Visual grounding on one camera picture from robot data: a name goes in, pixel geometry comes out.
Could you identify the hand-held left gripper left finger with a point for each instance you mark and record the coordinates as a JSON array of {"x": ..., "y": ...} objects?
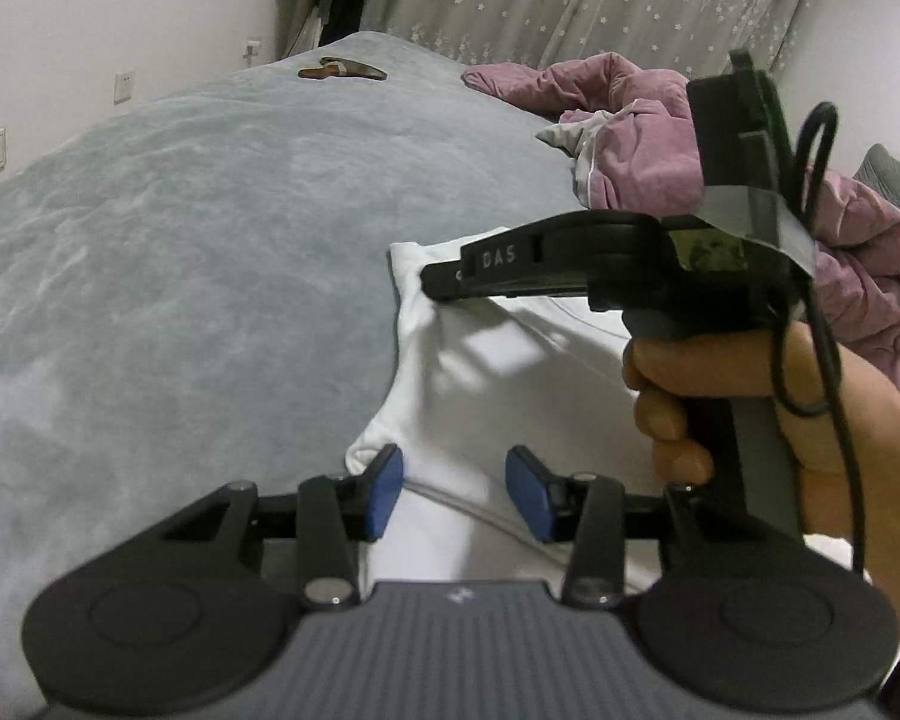
[{"x": 386, "y": 491}]

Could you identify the white sweatshirt with orange print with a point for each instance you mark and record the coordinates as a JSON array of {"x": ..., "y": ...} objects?
[{"x": 495, "y": 375}]

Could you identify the star-print grey curtain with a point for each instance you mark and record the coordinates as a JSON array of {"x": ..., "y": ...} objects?
[{"x": 570, "y": 0}]

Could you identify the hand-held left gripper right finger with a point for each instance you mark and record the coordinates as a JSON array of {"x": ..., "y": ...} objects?
[{"x": 529, "y": 495}]

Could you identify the grey bed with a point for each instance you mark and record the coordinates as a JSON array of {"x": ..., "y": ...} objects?
[{"x": 157, "y": 277}]

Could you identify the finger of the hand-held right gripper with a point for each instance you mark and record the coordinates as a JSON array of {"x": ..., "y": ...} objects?
[{"x": 495, "y": 262}]

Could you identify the grey quilted pillow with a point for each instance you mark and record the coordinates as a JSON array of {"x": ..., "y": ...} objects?
[{"x": 896, "y": 176}]

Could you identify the pink quilt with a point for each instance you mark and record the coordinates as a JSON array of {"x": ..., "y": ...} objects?
[{"x": 645, "y": 157}]

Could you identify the person's right hand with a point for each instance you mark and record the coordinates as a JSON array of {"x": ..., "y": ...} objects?
[{"x": 825, "y": 427}]

